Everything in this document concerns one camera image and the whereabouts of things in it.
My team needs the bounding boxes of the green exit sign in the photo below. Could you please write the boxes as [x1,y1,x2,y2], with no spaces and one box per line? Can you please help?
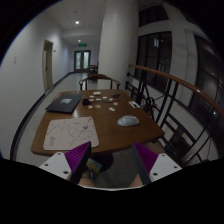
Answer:
[79,43,87,47]

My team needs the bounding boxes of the black closed laptop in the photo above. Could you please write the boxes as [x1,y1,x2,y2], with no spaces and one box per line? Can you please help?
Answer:
[45,94,83,114]

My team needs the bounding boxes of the wooden chair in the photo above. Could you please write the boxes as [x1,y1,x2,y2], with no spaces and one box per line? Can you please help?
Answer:
[78,73,122,91]

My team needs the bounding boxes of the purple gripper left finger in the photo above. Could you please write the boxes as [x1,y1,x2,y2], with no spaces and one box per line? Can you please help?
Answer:
[65,142,92,184]

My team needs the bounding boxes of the white flat card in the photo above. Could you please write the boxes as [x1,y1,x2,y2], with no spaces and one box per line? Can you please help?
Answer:
[129,101,140,108]

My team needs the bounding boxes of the small black box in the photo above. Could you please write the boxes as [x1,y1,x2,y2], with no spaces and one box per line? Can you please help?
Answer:
[82,99,90,105]

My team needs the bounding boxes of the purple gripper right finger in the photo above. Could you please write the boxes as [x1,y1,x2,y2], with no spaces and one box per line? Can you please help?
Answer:
[132,143,158,185]

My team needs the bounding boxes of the glass double door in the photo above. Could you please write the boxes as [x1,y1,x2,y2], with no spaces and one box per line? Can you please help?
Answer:
[74,50,91,72]

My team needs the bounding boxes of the wooden handrail with black railing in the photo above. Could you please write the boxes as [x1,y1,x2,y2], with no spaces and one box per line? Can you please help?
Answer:
[125,64,224,166]

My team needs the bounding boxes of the white small box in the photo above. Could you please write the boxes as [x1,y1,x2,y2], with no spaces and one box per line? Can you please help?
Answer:
[93,91,101,96]

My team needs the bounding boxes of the black small gadget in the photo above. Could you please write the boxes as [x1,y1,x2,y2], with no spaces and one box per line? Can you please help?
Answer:
[112,94,121,99]

